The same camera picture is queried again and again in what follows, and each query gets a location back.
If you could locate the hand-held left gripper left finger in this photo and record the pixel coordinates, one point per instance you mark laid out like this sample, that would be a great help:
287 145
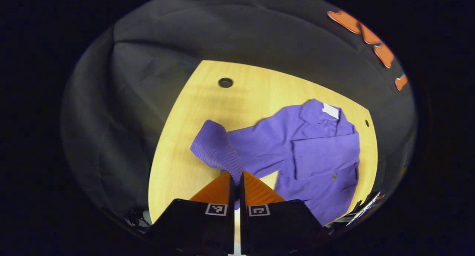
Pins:
232 193

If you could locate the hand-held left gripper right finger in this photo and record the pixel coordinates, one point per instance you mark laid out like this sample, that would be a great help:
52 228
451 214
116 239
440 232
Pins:
242 193

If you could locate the purple button shirt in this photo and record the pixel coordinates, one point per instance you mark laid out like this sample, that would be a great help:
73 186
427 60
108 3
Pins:
319 156

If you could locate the white striped clutter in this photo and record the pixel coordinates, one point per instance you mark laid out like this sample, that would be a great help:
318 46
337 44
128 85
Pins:
365 207

